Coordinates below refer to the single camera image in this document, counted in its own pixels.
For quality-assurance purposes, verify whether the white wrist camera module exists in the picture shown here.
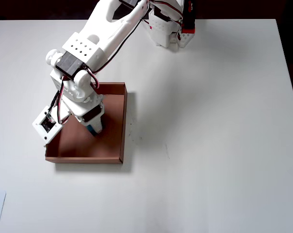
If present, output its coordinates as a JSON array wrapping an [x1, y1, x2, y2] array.
[[32, 98, 71, 142]]

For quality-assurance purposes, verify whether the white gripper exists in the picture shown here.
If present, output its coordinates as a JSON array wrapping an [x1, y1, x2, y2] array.
[[50, 72, 105, 134]]

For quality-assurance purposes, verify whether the blue cube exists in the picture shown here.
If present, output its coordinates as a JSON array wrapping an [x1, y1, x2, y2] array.
[[86, 124, 97, 137]]

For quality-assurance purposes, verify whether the brown cardboard box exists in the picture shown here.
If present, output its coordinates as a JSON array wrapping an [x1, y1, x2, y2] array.
[[44, 82, 128, 165]]

